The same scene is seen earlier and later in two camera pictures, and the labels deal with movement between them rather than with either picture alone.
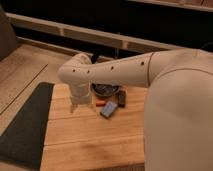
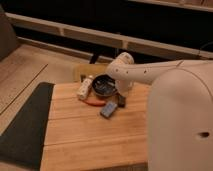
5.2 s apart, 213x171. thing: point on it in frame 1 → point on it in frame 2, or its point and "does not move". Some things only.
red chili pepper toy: (100, 103) does not move
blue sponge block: (108, 109) does not move
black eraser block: (121, 98) does not move
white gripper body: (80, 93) → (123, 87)
